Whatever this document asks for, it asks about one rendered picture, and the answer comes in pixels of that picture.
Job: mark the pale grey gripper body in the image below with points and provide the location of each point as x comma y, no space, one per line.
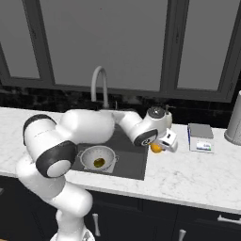
169,146

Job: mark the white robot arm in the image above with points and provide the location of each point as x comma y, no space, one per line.
84,125

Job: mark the dark grey sink basin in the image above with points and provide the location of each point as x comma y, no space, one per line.
130,160

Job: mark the green-brown kiwi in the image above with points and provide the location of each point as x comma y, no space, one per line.
99,162

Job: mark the curved silver faucet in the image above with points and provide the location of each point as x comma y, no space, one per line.
104,84

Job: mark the orange fruit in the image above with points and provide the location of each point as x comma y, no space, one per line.
155,148

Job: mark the grey kitchen scale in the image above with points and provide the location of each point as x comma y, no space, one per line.
200,133

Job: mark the grey cylindrical canister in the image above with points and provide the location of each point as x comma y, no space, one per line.
236,122

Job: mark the dark drawer front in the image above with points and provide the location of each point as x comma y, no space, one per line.
200,215

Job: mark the dark cupboard door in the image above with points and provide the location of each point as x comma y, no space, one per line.
119,219
204,233

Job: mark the dark framed window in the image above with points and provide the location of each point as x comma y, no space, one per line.
109,40

